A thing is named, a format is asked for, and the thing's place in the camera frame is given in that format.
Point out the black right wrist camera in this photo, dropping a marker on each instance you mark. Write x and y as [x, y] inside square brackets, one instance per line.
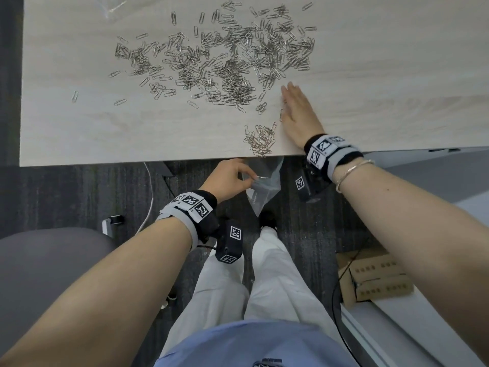
[305, 185]

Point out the grey chair armrest bracket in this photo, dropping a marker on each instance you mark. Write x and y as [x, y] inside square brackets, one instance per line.
[112, 222]

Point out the black shoe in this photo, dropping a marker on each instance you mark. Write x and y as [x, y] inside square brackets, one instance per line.
[267, 219]

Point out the large spread of paper clips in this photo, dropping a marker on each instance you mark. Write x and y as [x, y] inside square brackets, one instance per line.
[229, 61]

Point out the grey office chair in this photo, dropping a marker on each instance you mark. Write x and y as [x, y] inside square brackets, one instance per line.
[42, 271]

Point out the right wristband with markers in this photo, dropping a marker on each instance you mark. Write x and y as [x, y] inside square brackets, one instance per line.
[328, 150]

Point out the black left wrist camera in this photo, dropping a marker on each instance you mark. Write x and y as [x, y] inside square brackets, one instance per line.
[231, 242]

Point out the left wristband with markers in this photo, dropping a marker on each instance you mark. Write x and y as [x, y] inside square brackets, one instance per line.
[193, 210]

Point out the person's left forearm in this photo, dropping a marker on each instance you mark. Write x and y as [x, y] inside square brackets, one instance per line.
[107, 290]

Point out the person's left thumb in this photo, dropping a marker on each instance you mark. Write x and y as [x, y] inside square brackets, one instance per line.
[243, 184]

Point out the person's right forearm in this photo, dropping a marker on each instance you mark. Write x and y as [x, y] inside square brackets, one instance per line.
[416, 229]

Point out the person's left hand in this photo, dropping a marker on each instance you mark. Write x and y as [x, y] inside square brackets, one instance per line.
[223, 181]

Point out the person's right thumb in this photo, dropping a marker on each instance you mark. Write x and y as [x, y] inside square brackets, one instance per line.
[284, 115]

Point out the crumpled clear plastic bag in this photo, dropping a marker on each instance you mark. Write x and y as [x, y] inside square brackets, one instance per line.
[110, 5]

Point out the white trousers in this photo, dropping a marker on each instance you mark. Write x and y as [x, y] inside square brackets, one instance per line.
[267, 286]

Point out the clear plastic zip bag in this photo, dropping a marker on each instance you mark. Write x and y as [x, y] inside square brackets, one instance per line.
[263, 193]

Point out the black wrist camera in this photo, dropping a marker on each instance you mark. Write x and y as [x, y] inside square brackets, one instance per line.
[305, 185]
[231, 242]

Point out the white low cabinet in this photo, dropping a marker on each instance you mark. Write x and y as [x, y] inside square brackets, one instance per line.
[405, 332]

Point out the small heap of paper clips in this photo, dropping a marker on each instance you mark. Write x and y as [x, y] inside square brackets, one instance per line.
[260, 139]

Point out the light blue shirt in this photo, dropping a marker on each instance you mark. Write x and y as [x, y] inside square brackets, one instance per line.
[252, 345]

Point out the wristband with markers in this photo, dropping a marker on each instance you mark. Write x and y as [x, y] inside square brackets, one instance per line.
[193, 210]
[328, 150]

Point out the person's right hand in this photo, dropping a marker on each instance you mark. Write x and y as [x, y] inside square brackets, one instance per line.
[301, 116]

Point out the brown cardboard box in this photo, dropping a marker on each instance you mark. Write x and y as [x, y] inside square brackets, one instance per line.
[376, 280]

